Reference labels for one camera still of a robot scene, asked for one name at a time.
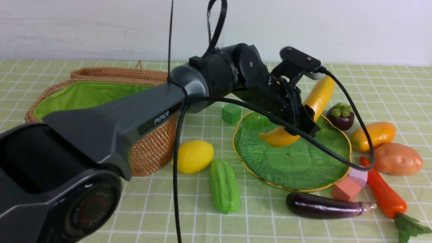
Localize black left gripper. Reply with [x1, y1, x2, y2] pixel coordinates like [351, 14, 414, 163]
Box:
[233, 76, 321, 137]

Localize yellow toy banana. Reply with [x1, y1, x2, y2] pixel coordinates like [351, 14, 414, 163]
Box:
[259, 76, 335, 147]

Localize orange toy mango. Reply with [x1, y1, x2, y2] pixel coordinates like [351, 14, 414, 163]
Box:
[350, 121, 396, 153]

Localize purple toy eggplant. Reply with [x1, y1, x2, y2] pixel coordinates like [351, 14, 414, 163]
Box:
[286, 192, 377, 220]

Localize brown toy potato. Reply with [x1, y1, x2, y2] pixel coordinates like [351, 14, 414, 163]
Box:
[375, 143, 424, 176]

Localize green toy bitter gourd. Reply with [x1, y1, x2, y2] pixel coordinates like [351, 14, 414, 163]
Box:
[210, 159, 240, 214]

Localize yellow toy lemon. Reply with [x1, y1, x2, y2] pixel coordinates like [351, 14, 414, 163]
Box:
[177, 140, 214, 174]

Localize orange toy carrot green leaves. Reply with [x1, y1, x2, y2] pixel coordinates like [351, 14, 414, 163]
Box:
[367, 168, 432, 243]

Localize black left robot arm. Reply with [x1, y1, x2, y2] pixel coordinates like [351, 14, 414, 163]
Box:
[1, 44, 322, 243]

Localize dark purple toy mangosteen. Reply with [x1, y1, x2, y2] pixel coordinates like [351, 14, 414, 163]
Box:
[326, 103, 355, 131]

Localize green leaf glass plate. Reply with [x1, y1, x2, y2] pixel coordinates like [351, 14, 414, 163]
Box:
[233, 112, 351, 192]

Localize light purple foam block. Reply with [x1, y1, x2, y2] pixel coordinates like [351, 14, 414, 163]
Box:
[348, 168, 368, 187]

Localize salmon pink foam block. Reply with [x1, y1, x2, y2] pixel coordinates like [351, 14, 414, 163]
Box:
[331, 177, 362, 202]

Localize green foam cube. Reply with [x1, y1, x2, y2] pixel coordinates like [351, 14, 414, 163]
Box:
[221, 104, 242, 125]

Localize green checkered tablecloth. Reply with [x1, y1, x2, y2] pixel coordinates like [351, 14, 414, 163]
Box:
[0, 60, 432, 243]

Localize woven wicker basket lid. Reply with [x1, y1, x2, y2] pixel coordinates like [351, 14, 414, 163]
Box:
[70, 60, 168, 86]

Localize woven wicker basket green lining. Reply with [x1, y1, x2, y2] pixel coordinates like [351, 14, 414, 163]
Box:
[25, 79, 177, 177]

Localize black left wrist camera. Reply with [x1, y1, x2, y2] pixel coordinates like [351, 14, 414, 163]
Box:
[271, 46, 324, 88]

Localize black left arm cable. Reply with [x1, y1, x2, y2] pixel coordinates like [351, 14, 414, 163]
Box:
[167, 0, 375, 243]

